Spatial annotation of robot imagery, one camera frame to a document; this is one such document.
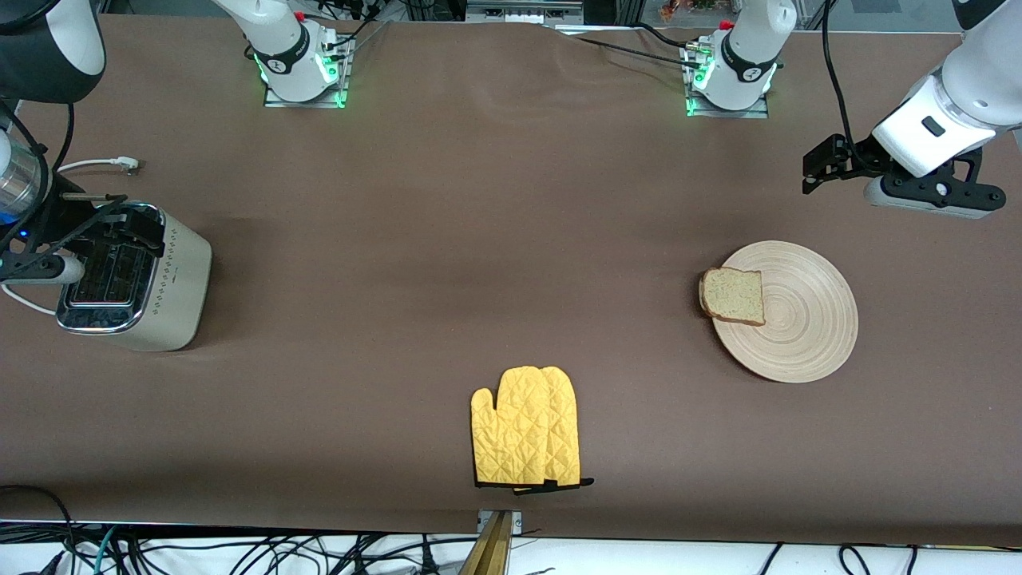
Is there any brown bread slice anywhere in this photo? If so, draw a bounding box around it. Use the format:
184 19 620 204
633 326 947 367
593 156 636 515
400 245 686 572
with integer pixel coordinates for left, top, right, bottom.
699 268 766 327

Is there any round wooden plate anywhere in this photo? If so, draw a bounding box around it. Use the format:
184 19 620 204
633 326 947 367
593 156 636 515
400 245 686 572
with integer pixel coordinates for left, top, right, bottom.
711 240 859 384

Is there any beige two-slot toaster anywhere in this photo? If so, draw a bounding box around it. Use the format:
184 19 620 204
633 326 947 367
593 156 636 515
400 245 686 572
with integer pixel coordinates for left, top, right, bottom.
56 202 213 352

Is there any grey box behind table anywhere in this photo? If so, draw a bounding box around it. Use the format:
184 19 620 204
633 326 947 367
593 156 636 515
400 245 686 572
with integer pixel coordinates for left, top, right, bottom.
465 0 584 23

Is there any yellow quilted oven mitt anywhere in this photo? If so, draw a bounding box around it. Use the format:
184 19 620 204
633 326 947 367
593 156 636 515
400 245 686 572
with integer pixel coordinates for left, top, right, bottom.
470 366 560 489
511 366 596 496

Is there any gold aluminium bar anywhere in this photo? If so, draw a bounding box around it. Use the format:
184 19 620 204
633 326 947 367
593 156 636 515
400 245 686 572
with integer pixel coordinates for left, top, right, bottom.
459 511 516 575

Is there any white toaster power cable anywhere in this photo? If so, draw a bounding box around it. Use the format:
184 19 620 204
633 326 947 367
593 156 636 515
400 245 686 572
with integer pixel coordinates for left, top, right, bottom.
0 157 141 315

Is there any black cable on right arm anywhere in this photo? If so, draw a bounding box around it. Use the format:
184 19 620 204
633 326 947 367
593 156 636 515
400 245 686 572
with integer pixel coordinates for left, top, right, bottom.
0 100 77 272

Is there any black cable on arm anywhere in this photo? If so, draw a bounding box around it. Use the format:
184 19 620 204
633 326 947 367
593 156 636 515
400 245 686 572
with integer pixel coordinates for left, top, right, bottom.
0 100 77 272
822 0 867 165

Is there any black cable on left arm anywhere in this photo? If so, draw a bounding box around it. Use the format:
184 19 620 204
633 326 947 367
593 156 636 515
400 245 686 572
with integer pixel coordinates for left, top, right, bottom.
822 0 867 165

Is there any black table cable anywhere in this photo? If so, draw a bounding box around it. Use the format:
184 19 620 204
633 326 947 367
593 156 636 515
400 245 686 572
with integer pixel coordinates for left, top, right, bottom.
637 22 689 50
568 35 705 69

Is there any black looped floor cable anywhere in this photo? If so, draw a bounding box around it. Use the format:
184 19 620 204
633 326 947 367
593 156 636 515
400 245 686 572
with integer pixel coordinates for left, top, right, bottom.
0 484 77 575

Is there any teal cable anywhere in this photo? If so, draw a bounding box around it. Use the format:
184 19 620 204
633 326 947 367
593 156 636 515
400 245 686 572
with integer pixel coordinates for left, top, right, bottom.
91 525 119 575

